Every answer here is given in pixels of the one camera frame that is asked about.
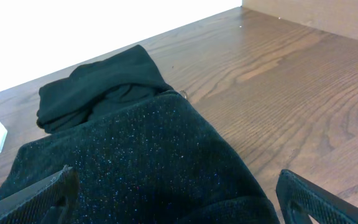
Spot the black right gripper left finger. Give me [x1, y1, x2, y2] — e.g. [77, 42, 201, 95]
[0, 166, 79, 224]

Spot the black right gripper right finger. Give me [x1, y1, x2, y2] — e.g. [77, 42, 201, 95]
[276, 169, 358, 224]

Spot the plain black garment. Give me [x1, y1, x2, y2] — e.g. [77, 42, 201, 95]
[37, 45, 172, 134]

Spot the black glittery garment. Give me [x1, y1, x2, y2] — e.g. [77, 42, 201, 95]
[0, 91, 278, 223]

